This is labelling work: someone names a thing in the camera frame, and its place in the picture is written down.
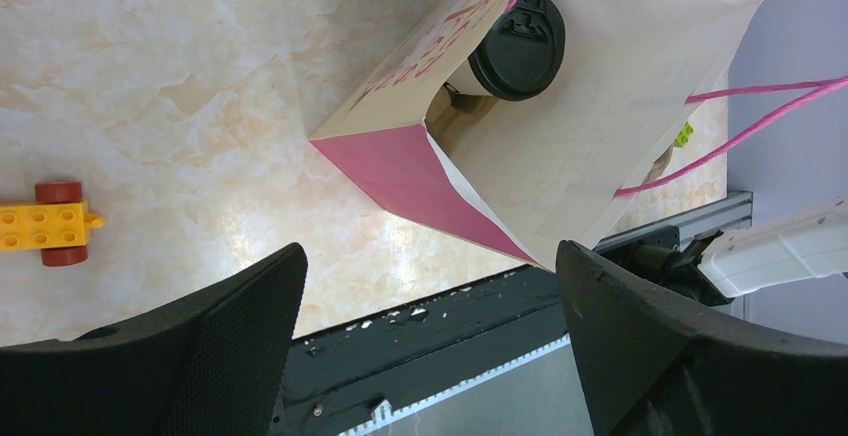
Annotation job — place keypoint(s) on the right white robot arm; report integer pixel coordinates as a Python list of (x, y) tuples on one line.
[(720, 265)]

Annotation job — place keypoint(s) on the cream pink paper bag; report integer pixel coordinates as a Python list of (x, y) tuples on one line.
[(531, 174)]

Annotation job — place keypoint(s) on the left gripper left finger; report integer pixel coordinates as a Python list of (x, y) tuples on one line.
[(209, 363)]

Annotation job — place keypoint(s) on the orange toy car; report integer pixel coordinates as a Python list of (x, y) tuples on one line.
[(58, 224)]

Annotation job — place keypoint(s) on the white paper cup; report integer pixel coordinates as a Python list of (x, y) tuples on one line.
[(463, 81)]

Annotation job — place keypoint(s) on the black cup lid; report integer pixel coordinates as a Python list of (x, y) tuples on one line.
[(521, 54)]

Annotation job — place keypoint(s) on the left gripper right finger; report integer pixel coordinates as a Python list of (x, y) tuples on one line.
[(653, 362)]

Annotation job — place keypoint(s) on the brown pulp cup carrier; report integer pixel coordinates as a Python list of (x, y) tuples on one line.
[(659, 166)]

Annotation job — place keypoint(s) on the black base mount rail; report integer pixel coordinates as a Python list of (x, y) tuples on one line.
[(357, 373)]

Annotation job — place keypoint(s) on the green red toy block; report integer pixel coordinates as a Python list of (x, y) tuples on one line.
[(683, 137)]

